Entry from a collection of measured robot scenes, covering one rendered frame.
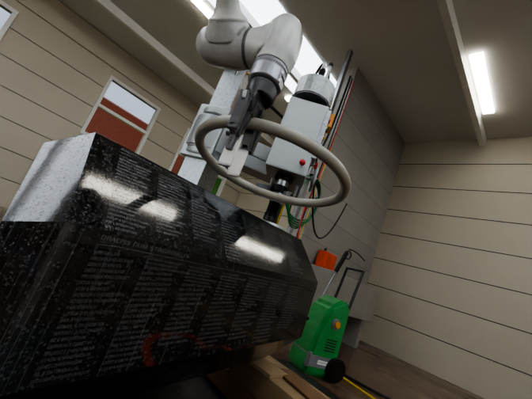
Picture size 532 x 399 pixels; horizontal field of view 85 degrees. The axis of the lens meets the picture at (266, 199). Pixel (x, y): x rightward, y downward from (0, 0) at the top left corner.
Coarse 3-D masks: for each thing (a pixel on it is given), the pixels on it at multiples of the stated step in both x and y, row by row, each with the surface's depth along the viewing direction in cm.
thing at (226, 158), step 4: (240, 140) 63; (236, 144) 63; (224, 148) 64; (236, 148) 63; (224, 152) 63; (228, 152) 63; (232, 152) 63; (236, 152) 63; (224, 156) 63; (228, 156) 62; (232, 156) 62; (220, 160) 63; (224, 160) 62; (228, 160) 62; (232, 160) 62; (220, 164) 62; (224, 164) 62; (228, 164) 62
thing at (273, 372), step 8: (256, 360) 131; (264, 360) 135; (256, 368) 125; (264, 368) 125; (272, 368) 128; (280, 368) 133; (272, 376) 120; (280, 376) 124; (288, 376) 127; (296, 376) 130; (296, 384) 121; (304, 384) 124; (304, 392) 115; (312, 392) 118
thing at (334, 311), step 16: (320, 304) 235; (336, 304) 228; (320, 320) 222; (336, 320) 222; (304, 336) 225; (320, 336) 216; (336, 336) 222; (304, 352) 216; (320, 352) 215; (336, 352) 222; (304, 368) 212; (320, 368) 214; (336, 368) 215
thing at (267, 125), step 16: (208, 128) 75; (256, 128) 67; (272, 128) 65; (288, 128) 66; (304, 144) 66; (320, 144) 68; (208, 160) 96; (336, 160) 70; (224, 176) 104; (336, 176) 74; (256, 192) 109; (272, 192) 109
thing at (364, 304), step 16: (320, 272) 363; (320, 288) 354; (336, 288) 347; (352, 288) 374; (368, 288) 405; (352, 304) 377; (368, 304) 410; (352, 320) 421; (368, 320) 414; (352, 336) 412
